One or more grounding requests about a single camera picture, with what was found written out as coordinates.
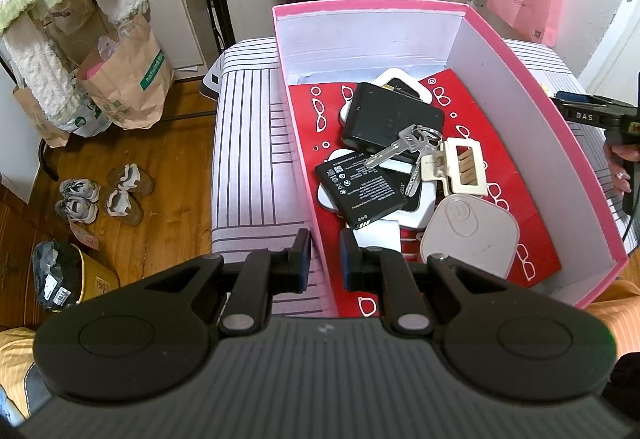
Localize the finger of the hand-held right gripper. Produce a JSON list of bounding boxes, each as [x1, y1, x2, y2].
[[559, 100, 628, 128], [556, 90, 601, 104]]

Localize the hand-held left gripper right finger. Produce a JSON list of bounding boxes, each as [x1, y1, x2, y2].
[[340, 229, 506, 337]]

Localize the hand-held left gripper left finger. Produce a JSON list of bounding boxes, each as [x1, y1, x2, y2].
[[142, 228, 313, 337]]

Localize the white charger plug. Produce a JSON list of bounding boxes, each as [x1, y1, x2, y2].
[[352, 223, 403, 252]]

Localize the black phone battery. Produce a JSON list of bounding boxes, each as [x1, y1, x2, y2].
[[314, 150, 408, 230]]

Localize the mobile router without back cover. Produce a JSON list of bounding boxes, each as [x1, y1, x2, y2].
[[317, 149, 437, 234]]

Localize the bunch of silver keys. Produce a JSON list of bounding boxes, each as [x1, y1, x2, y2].
[[364, 124, 445, 197]]

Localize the beige rounded case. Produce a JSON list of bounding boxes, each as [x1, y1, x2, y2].
[[419, 193, 521, 280]]

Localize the perfume bottle white cap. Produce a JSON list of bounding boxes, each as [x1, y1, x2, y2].
[[420, 137, 488, 196]]

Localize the black power bank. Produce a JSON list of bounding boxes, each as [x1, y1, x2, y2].
[[341, 82, 446, 154]]

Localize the white mobile router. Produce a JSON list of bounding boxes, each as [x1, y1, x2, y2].
[[340, 68, 434, 130]]

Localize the pink cardboard box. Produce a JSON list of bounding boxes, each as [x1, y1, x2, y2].
[[271, 0, 630, 320]]

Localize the person's right hand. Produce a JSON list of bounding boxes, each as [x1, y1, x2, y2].
[[603, 143, 640, 194]]

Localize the white door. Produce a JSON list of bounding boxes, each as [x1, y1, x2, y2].
[[580, 0, 640, 90]]

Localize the purple striped tablecloth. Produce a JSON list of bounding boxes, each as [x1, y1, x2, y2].
[[210, 38, 640, 320]]

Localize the brown fluffy boot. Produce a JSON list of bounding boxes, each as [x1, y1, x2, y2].
[[107, 164, 155, 196], [106, 186, 145, 225]]

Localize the orange striped pants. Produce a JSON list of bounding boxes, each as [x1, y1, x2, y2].
[[0, 278, 640, 425]]

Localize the yellow bin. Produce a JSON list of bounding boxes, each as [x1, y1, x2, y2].
[[32, 241, 121, 312]]

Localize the pink paper tag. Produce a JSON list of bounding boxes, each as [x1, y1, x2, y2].
[[70, 221, 101, 250]]

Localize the white grey sneaker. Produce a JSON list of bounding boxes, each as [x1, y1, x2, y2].
[[55, 196, 98, 224], [59, 178, 101, 200]]

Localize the dark plastic bag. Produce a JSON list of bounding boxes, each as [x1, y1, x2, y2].
[[32, 241, 83, 312]]

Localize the brown paper bag green label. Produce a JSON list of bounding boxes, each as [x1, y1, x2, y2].
[[75, 14, 176, 130]]

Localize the white green plastic bag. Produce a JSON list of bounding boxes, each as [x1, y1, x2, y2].
[[55, 84, 113, 137]]

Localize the small brown paper bag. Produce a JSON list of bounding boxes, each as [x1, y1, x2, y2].
[[12, 84, 71, 148]]

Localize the plain brown paper bag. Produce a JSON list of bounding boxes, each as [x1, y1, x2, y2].
[[42, 0, 101, 64]]

